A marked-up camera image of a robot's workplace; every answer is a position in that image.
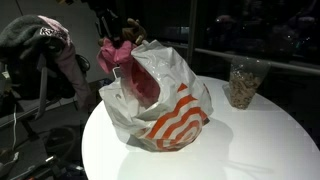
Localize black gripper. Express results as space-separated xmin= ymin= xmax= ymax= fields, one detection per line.
xmin=88 ymin=0 xmax=122 ymax=43

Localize pink cloth with brown toy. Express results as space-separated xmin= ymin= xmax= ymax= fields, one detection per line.
xmin=96 ymin=18 xmax=147 ymax=73

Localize white orange plastic shopping bag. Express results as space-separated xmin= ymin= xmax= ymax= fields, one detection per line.
xmin=99 ymin=40 xmax=213 ymax=151

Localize dark and pink clothes pile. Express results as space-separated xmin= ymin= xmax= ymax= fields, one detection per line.
xmin=0 ymin=15 xmax=94 ymax=111

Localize clear bag of snacks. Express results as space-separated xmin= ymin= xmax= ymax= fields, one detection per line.
xmin=226 ymin=58 xmax=271 ymax=110

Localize window railing bar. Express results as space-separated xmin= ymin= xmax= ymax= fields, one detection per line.
xmin=194 ymin=48 xmax=320 ymax=75

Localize white round table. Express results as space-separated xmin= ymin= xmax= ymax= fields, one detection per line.
xmin=82 ymin=77 xmax=320 ymax=180

